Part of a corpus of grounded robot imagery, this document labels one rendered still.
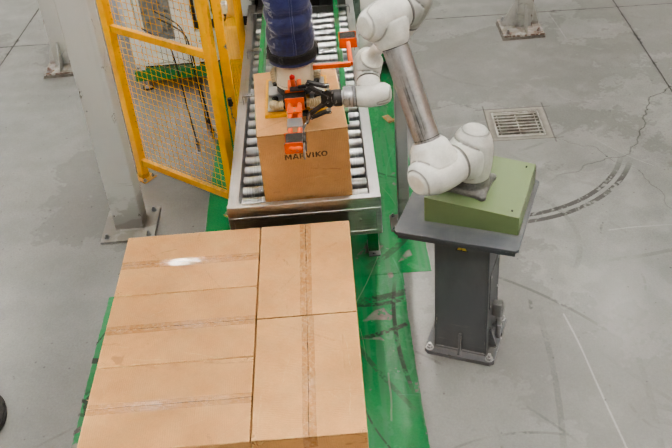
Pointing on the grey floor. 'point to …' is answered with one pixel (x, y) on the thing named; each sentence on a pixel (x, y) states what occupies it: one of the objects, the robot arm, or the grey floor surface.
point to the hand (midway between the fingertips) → (295, 101)
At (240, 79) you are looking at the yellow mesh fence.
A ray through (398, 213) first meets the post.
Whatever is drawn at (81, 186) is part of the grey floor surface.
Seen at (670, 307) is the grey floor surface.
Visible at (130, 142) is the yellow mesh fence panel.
